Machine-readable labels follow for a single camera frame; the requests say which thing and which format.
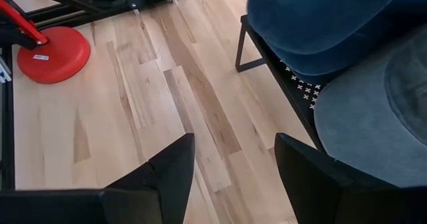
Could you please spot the red desk lamp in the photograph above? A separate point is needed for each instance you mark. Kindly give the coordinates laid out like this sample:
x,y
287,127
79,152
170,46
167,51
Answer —
x,y
56,60

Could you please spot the silver metal bracket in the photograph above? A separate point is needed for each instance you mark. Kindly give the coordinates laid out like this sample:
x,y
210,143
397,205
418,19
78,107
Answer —
x,y
4,72

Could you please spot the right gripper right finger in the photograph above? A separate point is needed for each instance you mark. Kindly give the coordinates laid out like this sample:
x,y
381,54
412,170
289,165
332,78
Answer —
x,y
307,177

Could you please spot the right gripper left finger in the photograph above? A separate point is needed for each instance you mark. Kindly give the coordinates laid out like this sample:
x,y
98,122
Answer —
x,y
173,177

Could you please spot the black perforated metal rack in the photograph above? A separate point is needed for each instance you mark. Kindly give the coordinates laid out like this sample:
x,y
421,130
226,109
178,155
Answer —
x,y
283,79

